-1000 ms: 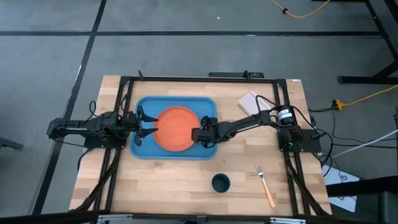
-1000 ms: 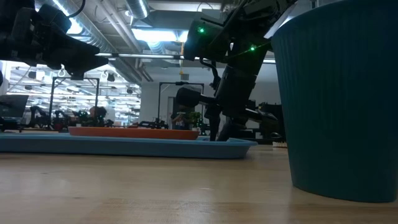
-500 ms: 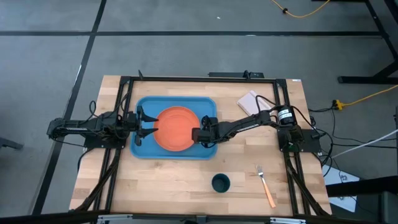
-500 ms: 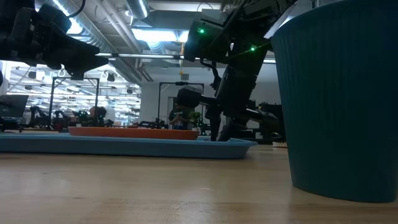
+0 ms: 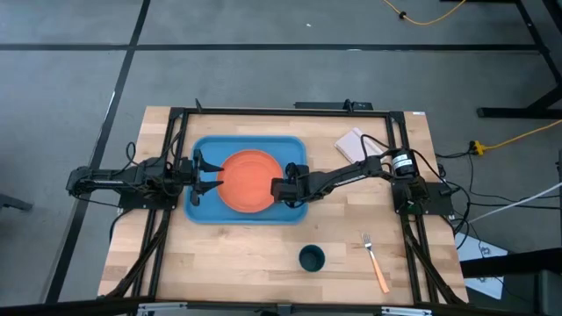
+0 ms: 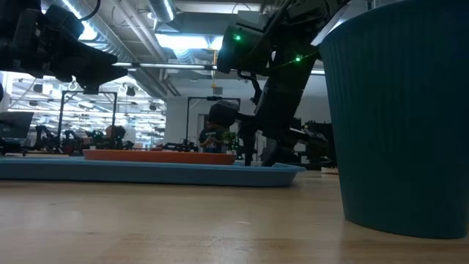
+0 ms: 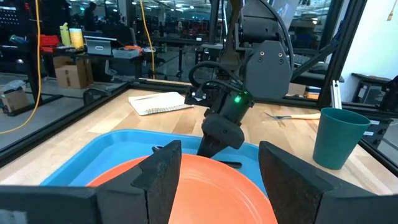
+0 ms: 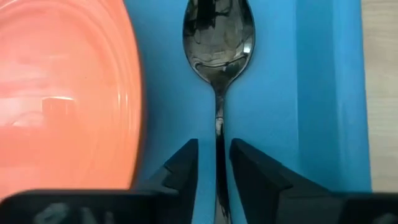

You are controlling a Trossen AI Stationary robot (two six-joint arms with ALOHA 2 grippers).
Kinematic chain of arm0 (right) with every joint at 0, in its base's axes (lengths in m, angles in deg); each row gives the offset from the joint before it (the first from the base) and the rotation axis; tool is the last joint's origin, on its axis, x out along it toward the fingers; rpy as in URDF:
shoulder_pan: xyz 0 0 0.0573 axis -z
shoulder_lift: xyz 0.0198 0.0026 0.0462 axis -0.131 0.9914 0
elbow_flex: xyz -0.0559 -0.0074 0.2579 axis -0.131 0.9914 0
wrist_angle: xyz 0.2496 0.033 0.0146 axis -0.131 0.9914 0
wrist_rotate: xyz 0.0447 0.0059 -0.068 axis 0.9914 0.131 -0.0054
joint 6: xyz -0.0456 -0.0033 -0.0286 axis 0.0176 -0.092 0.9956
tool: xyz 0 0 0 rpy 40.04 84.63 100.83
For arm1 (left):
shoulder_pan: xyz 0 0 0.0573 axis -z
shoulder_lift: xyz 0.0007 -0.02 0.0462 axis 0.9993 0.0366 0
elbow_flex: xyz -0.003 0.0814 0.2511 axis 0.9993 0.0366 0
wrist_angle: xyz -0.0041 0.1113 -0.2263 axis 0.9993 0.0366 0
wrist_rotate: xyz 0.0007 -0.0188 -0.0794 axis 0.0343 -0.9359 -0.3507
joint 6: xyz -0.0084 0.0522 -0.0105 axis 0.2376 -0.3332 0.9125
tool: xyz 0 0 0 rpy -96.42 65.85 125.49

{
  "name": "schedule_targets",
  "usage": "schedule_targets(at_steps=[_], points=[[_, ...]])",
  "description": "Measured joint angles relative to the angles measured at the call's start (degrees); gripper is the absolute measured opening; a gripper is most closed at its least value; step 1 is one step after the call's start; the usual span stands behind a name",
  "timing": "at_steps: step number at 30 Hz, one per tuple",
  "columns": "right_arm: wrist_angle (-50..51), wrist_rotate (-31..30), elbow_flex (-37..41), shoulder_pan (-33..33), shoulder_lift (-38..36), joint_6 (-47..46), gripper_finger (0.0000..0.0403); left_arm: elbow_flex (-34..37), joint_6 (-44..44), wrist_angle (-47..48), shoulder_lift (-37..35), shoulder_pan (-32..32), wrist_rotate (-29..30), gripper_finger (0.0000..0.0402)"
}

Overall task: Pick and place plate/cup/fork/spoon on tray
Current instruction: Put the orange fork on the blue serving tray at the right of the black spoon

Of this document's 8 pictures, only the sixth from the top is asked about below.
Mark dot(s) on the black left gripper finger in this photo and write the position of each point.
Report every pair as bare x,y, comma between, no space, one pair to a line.
95,67

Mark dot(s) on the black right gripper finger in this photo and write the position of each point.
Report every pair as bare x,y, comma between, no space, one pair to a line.
250,146
273,154

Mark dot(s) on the orange plastic plate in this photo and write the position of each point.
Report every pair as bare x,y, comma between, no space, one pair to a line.
157,157

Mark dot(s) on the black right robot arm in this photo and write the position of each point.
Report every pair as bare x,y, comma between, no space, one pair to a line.
286,44

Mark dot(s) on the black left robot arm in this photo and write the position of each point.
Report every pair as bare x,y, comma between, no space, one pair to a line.
7,33

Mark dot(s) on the black background robot arm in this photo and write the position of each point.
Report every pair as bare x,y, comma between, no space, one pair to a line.
315,135

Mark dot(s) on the light blue plastic tray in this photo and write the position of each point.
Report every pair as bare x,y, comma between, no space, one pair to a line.
146,174

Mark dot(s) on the dark teal ribbed cup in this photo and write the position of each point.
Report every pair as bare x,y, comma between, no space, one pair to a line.
403,128

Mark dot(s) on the standing person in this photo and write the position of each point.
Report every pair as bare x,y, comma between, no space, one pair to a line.
212,141

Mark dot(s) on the dark monitor screen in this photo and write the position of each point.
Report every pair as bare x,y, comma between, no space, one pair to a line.
14,124

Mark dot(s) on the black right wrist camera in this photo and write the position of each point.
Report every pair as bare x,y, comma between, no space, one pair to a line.
223,113

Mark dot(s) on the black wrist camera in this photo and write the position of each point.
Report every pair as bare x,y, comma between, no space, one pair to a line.
66,20
223,113

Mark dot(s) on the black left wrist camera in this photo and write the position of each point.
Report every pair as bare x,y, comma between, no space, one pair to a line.
66,20

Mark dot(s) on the black station frame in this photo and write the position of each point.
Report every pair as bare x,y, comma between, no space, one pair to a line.
60,117
187,117

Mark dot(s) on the silver ventilation duct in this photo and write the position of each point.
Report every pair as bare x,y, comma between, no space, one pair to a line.
161,9

